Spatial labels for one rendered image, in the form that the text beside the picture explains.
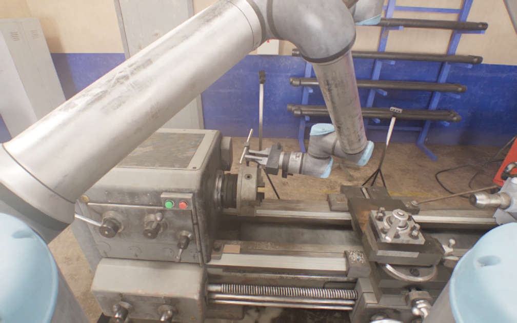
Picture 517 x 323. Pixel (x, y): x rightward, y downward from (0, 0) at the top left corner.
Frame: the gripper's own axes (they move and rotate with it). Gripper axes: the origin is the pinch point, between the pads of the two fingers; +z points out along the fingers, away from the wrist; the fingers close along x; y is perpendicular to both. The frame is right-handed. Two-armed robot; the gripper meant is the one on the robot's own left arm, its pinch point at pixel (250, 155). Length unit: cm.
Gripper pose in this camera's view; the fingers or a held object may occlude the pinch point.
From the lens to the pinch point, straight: 111.5
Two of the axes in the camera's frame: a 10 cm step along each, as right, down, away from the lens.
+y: -0.5, -6.6, -7.5
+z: -9.7, -1.5, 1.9
